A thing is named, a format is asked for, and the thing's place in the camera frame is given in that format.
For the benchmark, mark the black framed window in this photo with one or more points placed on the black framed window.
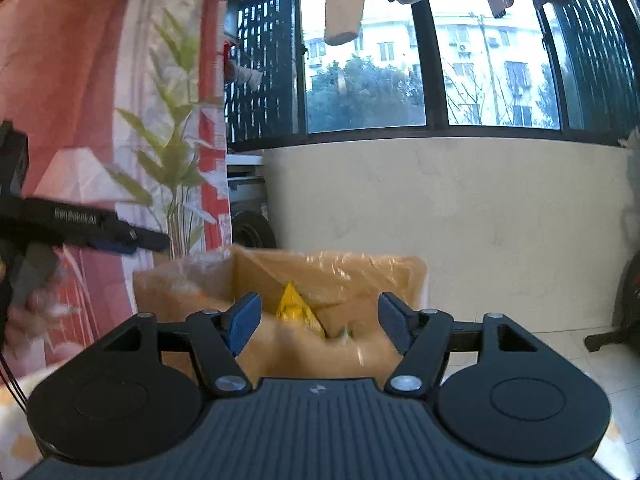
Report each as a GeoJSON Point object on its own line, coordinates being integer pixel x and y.
{"type": "Point", "coordinates": [380, 85]}

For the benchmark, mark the person's left hand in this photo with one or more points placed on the person's left hand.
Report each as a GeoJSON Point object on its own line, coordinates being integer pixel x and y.
{"type": "Point", "coordinates": [42, 317]}

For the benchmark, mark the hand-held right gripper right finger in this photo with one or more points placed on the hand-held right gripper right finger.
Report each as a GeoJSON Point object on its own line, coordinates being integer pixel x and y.
{"type": "Point", "coordinates": [397, 322]}

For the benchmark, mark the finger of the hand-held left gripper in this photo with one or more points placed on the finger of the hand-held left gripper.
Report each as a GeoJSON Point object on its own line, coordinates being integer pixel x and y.
{"type": "Point", "coordinates": [150, 241]}

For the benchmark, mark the printed backdrop cloth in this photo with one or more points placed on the printed backdrop cloth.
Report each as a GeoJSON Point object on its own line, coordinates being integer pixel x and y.
{"type": "Point", "coordinates": [100, 60]}

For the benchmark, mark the washing machine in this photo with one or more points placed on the washing machine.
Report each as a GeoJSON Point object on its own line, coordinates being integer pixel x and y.
{"type": "Point", "coordinates": [250, 200]}

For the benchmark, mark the yellow chip bag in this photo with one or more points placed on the yellow chip bag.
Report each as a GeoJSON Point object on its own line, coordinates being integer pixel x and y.
{"type": "Point", "coordinates": [297, 310]}

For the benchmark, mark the black exercise bike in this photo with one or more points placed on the black exercise bike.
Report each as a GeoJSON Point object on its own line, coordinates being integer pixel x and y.
{"type": "Point", "coordinates": [627, 310]}

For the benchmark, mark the plastic-lined cardboard box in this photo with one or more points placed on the plastic-lined cardboard box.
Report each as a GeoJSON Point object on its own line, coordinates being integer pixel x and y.
{"type": "Point", "coordinates": [280, 270]}

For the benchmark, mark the white hanging cloth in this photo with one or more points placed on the white hanging cloth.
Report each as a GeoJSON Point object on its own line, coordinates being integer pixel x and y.
{"type": "Point", "coordinates": [246, 76]}

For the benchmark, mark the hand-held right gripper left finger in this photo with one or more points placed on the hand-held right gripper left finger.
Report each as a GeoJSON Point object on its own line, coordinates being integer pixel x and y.
{"type": "Point", "coordinates": [242, 320]}

